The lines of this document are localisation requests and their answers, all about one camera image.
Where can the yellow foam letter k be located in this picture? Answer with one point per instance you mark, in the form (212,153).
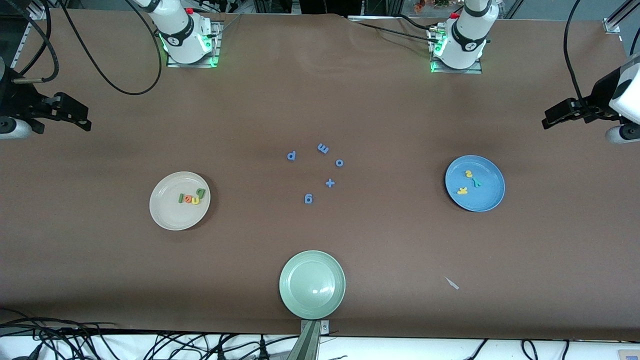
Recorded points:
(462,190)

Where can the beige round plate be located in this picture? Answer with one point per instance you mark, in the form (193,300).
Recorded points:
(170,210)

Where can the mint green round plate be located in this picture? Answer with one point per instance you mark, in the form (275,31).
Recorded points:
(312,285)

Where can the aluminium frame corner bracket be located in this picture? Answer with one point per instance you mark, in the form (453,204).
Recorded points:
(611,25)
(40,13)

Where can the brown table cover sheet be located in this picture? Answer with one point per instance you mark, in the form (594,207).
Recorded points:
(100,275)

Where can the metal camera pole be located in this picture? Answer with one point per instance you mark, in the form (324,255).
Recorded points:
(307,345)

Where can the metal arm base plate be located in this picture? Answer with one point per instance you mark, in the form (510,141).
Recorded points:
(455,71)
(218,45)

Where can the green foam letter g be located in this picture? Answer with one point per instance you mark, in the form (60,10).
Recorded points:
(204,196)

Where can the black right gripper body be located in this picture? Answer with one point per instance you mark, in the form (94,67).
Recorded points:
(15,101)

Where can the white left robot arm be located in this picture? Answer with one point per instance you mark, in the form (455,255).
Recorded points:
(467,35)

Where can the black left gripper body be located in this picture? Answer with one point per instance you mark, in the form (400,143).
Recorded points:
(598,97)

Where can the blue foam letter g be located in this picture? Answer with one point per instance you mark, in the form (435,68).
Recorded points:
(311,199)

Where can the blue foam letter p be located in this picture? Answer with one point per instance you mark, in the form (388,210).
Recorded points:
(295,154)

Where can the white tape scrap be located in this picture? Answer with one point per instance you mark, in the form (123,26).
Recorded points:
(452,284)

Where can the blue round plate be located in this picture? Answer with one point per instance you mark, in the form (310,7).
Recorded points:
(487,197)

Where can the blue foam letter m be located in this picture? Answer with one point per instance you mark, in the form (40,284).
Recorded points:
(323,149)

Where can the aluminium frame rail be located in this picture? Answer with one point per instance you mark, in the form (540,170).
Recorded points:
(20,45)
(625,10)

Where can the metal pole bracket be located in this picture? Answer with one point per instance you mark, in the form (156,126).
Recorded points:
(325,327)

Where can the tan cardboard box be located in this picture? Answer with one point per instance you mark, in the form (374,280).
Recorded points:
(630,356)

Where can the blue foam plus sign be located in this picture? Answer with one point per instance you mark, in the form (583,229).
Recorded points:
(330,183)

